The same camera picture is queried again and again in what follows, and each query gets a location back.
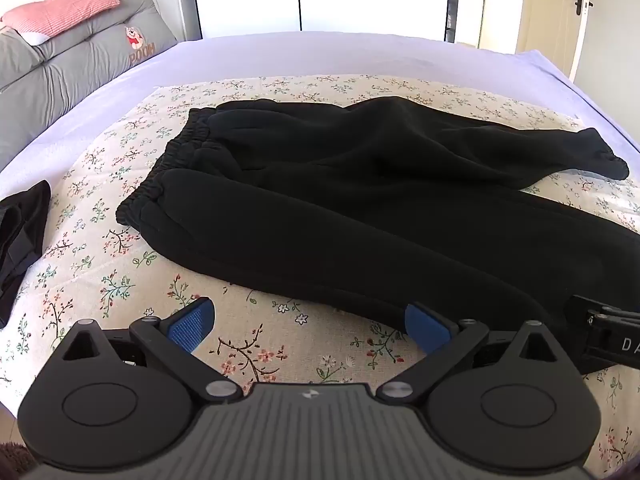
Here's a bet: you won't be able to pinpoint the lilac bed sheet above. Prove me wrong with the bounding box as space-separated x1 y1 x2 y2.
0 31 640 201

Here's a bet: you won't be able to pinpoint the grey headboard cushion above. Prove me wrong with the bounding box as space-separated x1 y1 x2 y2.
0 0 179 171

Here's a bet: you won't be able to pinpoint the floral bed cover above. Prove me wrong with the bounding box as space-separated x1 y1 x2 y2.
0 74 640 480

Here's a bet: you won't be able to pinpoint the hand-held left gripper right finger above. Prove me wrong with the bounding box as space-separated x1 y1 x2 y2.
375 302 557 404

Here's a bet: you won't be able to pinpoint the cream room door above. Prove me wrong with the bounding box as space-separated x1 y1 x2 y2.
515 0 594 84

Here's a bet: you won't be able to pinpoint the brown fuzzy cloth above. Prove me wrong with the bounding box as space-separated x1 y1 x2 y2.
0 441 32 480

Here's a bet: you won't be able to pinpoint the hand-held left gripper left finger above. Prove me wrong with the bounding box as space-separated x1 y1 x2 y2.
62 296 243 404

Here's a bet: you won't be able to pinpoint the pink pillow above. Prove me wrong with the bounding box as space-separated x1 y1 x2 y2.
0 0 121 42

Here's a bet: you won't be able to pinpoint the black pants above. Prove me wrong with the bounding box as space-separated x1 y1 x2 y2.
115 96 640 356

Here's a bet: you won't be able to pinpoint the dark curtain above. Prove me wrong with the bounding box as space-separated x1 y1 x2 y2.
444 0 462 44

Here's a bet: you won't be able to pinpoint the black garment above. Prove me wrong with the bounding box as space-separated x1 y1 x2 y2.
0 180 53 331

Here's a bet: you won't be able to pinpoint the cream closet door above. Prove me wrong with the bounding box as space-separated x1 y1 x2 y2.
477 0 527 54

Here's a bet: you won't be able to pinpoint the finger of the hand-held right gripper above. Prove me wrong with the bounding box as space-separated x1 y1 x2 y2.
571 294 640 317

